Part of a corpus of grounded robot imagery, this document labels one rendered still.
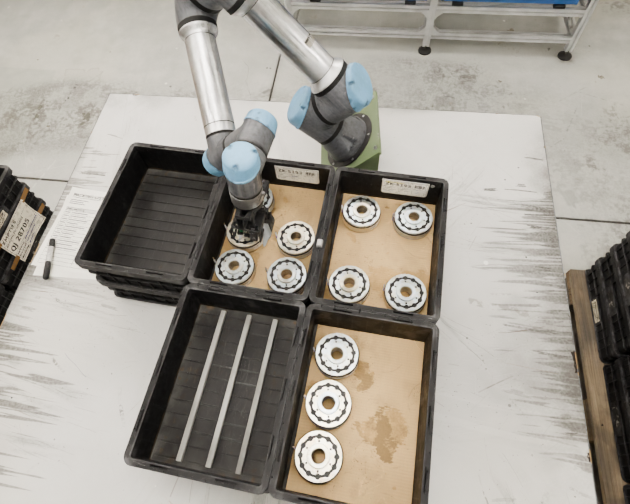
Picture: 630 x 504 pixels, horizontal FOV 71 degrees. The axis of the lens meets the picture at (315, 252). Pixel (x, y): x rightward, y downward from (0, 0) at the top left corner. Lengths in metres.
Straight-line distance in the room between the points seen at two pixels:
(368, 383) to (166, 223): 0.71
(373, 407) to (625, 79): 2.64
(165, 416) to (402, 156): 1.06
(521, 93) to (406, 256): 1.91
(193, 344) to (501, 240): 0.93
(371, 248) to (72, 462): 0.93
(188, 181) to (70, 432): 0.74
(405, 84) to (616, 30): 1.40
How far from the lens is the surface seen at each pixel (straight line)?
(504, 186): 1.55
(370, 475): 1.05
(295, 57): 1.21
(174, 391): 1.14
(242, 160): 0.90
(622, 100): 3.13
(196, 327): 1.16
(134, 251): 1.32
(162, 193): 1.39
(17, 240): 2.14
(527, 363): 1.31
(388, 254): 1.19
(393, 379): 1.08
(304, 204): 1.27
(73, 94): 3.26
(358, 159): 1.38
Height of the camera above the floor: 1.88
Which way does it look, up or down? 62 degrees down
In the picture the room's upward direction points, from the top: 6 degrees counter-clockwise
